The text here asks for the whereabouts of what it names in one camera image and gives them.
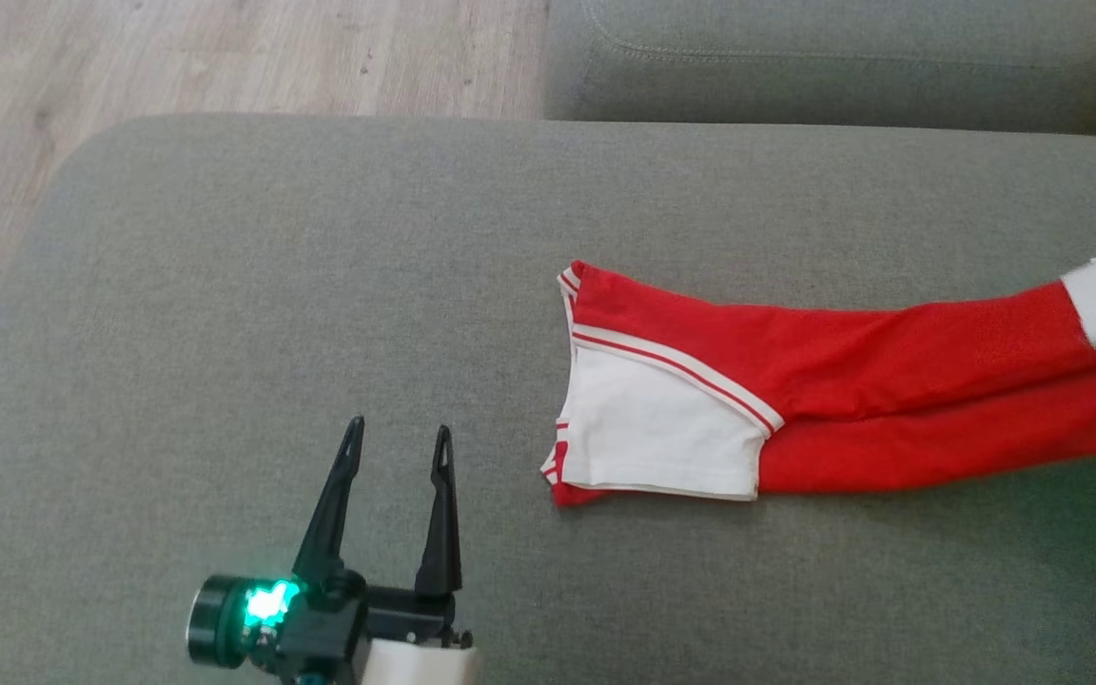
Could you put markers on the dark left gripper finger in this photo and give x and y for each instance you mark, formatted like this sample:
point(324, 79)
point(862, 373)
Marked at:
point(441, 514)
point(334, 504)

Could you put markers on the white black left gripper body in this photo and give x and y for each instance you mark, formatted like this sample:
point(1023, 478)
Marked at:
point(415, 652)

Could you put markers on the red and white trousers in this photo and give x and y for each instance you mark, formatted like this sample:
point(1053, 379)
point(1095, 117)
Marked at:
point(843, 381)

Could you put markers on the grey sofa seat cushion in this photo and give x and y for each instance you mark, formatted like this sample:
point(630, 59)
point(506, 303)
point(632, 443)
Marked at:
point(225, 333)

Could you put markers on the grey sofa back cushion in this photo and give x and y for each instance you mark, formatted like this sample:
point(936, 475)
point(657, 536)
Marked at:
point(843, 67)

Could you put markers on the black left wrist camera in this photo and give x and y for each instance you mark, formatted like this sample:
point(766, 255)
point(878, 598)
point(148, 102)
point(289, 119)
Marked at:
point(310, 628)

